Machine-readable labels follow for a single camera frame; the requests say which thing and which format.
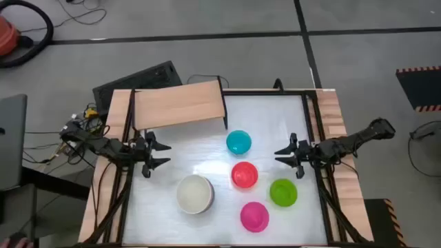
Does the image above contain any small green plastic bowl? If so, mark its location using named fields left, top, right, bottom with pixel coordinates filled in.
left=269, top=178, right=298, bottom=208

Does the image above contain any orange vacuum cleaner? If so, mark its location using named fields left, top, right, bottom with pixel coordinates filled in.
left=0, top=15, right=21, bottom=58

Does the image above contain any small red plastic bowl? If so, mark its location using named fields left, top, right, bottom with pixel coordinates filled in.
left=231, top=161, right=259, bottom=189

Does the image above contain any wooden shelf with black legs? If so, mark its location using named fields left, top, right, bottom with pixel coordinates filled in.
left=132, top=76, right=229, bottom=141

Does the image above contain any black vacuum hose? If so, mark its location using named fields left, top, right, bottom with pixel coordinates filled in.
left=0, top=0, right=54, bottom=69

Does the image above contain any black hazard-striped floor mat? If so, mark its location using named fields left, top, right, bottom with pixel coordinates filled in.
left=395, top=65, right=441, bottom=113
left=364, top=198, right=409, bottom=248

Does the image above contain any large pale plastic bowl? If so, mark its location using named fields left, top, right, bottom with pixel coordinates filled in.
left=176, top=174, right=215, bottom=215

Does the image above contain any grey laptop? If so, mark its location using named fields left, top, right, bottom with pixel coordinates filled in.
left=0, top=93, right=28, bottom=192

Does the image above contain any black metal table frame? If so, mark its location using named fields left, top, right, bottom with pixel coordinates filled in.
left=82, top=87, right=371, bottom=248

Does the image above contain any black looped floor cable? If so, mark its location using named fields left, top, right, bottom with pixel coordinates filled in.
left=407, top=136, right=441, bottom=178

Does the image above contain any small cyan plastic bowl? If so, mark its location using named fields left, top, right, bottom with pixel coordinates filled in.
left=225, top=130, right=252, bottom=156

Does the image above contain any dark floor device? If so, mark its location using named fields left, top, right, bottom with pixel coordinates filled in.
left=409, top=120, right=441, bottom=141

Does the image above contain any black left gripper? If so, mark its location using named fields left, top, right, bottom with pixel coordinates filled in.
left=134, top=130, right=172, bottom=178

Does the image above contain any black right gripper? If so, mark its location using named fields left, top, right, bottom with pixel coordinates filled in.
left=274, top=132, right=316, bottom=180

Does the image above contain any thin black floor cable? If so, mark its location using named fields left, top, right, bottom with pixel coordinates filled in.
left=57, top=0, right=107, bottom=26

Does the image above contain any small pink plastic bowl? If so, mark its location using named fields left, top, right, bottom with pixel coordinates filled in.
left=240, top=201, right=270, bottom=234

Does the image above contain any black computer case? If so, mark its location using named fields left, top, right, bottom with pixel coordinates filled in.
left=92, top=60, right=183, bottom=114

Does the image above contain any person's hand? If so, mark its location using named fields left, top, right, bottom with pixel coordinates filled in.
left=0, top=237, right=34, bottom=248

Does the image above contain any cable loop behind shelf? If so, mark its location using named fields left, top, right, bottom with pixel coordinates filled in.
left=187, top=74, right=230, bottom=89

